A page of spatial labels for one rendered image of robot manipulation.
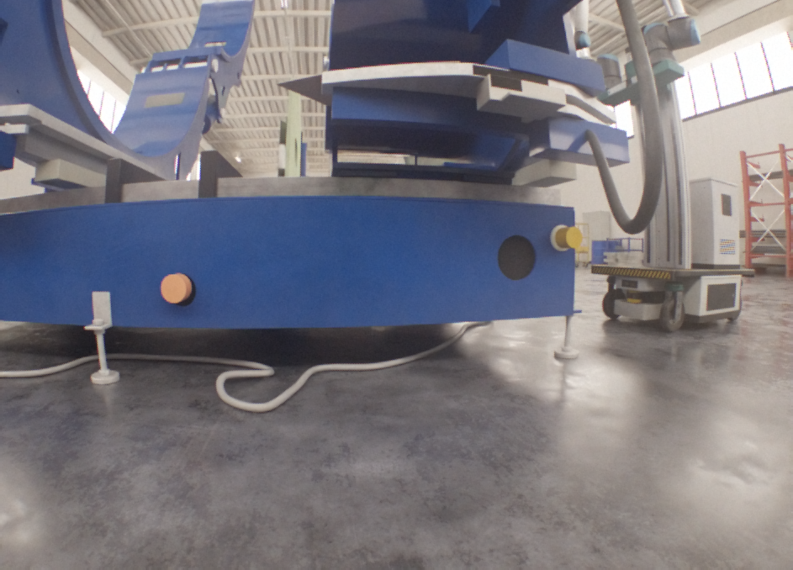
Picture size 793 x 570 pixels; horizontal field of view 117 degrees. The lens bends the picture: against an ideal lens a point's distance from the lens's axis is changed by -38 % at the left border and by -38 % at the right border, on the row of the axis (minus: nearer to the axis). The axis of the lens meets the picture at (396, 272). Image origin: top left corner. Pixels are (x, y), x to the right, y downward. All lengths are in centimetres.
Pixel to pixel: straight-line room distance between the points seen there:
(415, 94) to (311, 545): 101
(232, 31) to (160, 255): 460
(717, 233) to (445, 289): 173
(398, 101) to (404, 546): 97
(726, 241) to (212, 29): 584
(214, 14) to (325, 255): 508
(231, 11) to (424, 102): 498
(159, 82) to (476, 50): 295
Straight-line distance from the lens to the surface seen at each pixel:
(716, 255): 244
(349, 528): 60
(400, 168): 120
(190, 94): 364
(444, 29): 155
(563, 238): 132
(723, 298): 239
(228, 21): 577
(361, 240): 114
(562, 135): 108
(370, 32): 151
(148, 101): 378
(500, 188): 134
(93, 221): 137
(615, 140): 122
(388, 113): 103
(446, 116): 107
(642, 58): 66
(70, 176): 159
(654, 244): 252
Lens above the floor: 39
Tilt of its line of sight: 3 degrees down
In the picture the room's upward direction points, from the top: straight up
